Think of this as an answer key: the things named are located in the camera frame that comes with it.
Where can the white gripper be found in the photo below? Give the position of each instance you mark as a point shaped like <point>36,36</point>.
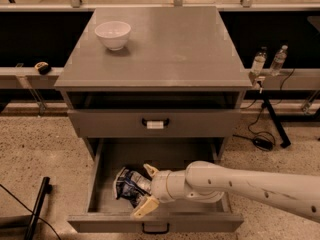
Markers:
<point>160,185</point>

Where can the blue chip bag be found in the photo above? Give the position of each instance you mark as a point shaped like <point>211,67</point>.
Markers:
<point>131,185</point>

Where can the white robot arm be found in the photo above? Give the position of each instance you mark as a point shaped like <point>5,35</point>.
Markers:
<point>207,183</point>

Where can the open grey lower drawer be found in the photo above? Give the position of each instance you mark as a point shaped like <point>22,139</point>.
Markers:
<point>106,214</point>

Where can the closed grey upper drawer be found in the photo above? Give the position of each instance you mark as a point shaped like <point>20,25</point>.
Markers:
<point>203,123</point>

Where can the grey drawer cabinet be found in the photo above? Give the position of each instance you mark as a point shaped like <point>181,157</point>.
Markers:
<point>177,58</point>

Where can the black stand leg left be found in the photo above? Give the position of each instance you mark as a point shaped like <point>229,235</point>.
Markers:
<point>45,188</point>

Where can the black stand leg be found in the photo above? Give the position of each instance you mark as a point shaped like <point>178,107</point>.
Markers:
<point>45,188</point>
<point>285,140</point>

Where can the black stand leg right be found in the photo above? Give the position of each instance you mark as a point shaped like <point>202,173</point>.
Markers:
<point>285,140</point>

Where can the white ceramic bowl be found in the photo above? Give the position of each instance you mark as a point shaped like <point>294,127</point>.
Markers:
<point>113,34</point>

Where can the black yellow tape measure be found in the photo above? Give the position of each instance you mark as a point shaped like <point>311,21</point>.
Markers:
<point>43,68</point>

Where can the clear plastic bottle left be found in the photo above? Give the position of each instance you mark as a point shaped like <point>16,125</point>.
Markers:
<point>259,61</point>

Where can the clear plastic bottle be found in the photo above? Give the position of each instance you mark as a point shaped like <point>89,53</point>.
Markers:
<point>278,60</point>
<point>259,61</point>

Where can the clear plastic bottle right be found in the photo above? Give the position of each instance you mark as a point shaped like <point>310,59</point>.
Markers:
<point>278,60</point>

